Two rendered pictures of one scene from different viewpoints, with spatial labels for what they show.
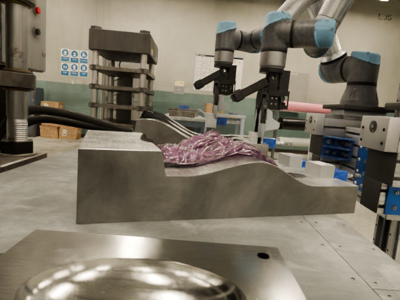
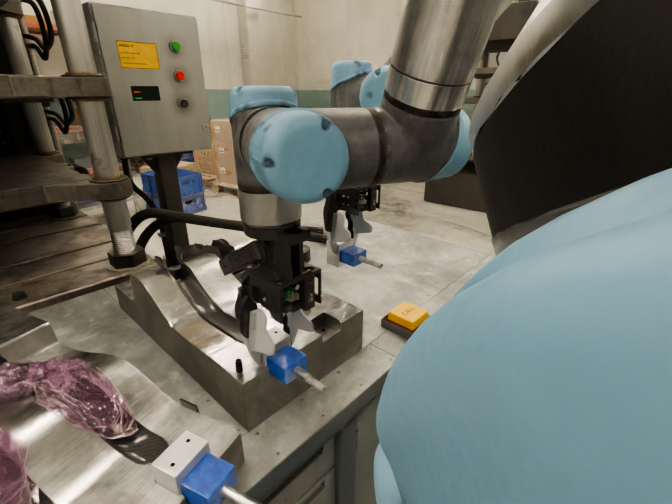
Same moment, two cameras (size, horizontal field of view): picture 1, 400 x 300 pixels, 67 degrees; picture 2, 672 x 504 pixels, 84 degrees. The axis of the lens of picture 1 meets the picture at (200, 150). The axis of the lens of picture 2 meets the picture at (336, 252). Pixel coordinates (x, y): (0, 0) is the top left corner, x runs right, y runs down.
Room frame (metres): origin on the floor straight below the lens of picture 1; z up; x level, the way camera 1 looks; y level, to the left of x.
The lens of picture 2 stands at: (0.64, -0.56, 1.25)
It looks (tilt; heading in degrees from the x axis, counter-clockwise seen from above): 23 degrees down; 44
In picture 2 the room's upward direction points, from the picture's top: straight up
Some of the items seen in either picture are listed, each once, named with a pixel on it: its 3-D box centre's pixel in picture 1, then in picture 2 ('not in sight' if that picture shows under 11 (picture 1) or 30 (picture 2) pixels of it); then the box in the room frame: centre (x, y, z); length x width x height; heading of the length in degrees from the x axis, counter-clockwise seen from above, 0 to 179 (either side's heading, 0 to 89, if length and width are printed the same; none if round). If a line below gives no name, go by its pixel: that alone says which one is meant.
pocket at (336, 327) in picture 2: not in sight; (322, 332); (1.01, -0.17, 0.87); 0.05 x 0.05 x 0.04; 1
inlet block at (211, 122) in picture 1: (223, 121); (356, 257); (1.20, -0.08, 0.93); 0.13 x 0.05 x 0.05; 91
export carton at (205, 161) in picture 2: not in sight; (216, 158); (3.54, 4.71, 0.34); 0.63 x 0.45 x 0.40; 93
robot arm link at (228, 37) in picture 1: (226, 37); (353, 95); (1.20, -0.07, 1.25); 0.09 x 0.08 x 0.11; 115
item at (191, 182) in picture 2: not in sight; (172, 182); (2.37, 3.65, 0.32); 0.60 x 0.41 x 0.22; 99
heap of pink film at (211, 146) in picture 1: (215, 148); (11, 409); (0.62, -0.03, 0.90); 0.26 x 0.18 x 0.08; 108
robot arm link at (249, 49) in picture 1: (250, 41); not in sight; (1.22, -0.16, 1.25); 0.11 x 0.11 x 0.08; 25
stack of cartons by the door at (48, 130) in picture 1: (61, 120); not in sight; (6.99, 3.28, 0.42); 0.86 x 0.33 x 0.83; 93
